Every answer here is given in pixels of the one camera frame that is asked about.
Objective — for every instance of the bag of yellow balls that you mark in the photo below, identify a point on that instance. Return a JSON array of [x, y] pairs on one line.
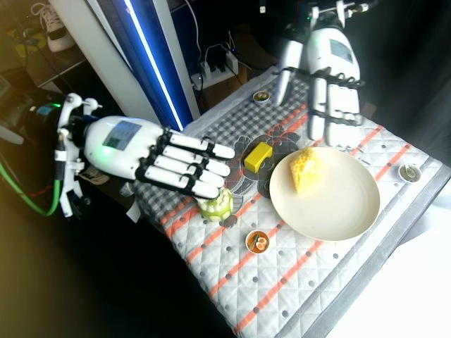
[[303, 170]]

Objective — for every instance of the cream round plate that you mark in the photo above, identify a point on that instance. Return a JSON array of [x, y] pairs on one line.
[[334, 211]]

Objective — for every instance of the white and blue pillar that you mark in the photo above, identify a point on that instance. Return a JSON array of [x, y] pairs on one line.
[[141, 70]]

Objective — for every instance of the white power strip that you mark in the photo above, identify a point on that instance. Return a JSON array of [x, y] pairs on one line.
[[211, 79]]

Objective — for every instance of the white shoe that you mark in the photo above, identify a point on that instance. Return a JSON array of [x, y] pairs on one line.
[[56, 33]]

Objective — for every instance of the black charger plug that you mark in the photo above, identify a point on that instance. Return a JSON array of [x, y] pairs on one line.
[[215, 58]]

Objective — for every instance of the yellow toy block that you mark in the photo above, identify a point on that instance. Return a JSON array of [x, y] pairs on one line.
[[257, 158]]

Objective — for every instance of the small bowl with flower soup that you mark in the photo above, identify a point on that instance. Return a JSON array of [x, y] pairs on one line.
[[261, 96]]

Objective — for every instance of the small bowl with egg soup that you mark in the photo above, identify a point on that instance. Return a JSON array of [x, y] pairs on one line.
[[257, 242]]

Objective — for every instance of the grey quilt with printed bear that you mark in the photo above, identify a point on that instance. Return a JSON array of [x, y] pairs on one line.
[[282, 281]]

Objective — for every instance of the small bowl with spoon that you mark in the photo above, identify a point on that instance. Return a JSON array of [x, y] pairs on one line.
[[409, 173]]

